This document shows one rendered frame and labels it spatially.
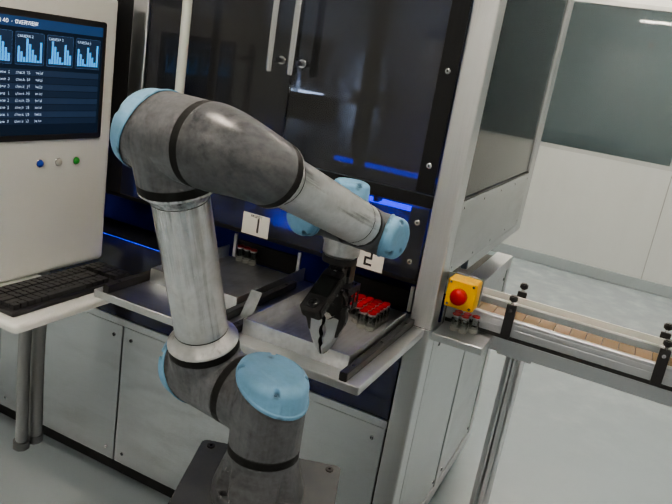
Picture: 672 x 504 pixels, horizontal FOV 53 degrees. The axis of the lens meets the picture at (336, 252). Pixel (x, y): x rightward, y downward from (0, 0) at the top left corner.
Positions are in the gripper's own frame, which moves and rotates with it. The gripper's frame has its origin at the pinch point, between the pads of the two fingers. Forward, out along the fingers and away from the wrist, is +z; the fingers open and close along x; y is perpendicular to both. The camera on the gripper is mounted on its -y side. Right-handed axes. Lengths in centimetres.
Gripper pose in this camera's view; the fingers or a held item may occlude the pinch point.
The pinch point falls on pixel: (320, 349)
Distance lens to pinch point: 141.8
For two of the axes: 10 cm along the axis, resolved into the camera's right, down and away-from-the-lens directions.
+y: 4.4, -1.8, 8.8
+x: -8.9, -2.6, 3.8
